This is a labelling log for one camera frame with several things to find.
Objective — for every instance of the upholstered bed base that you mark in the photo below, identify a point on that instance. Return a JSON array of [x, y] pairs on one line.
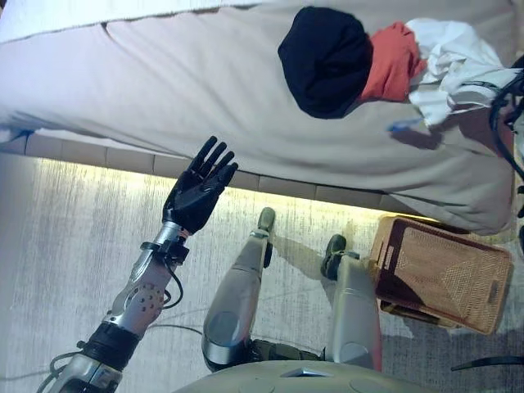
[[163, 163]]

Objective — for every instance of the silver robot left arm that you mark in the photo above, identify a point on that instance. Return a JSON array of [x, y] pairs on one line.
[[139, 294]]

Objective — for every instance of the grey striped rug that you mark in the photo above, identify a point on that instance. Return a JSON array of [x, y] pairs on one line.
[[82, 245]]

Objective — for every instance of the grey robot torso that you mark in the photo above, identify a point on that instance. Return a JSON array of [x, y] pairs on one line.
[[303, 378]]

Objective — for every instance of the blue tape piece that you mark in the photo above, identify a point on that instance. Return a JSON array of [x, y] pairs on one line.
[[403, 125]]

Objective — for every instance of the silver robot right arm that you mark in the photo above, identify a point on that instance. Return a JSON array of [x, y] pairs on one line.
[[520, 147]]

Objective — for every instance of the white garment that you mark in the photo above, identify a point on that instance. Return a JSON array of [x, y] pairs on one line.
[[458, 57]]

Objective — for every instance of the brown wicker basket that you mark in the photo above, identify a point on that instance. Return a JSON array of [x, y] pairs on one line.
[[442, 274]]

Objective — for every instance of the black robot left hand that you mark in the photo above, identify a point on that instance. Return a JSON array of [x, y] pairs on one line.
[[196, 196]]

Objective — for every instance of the black garment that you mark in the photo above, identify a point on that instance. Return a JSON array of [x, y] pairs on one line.
[[327, 61]]

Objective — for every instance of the red garment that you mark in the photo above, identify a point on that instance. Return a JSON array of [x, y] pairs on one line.
[[393, 61]]

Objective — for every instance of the bed with beige cover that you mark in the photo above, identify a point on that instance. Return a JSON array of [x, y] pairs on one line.
[[184, 90]]

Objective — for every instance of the white textured blanket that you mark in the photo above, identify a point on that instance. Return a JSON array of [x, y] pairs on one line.
[[82, 16]]

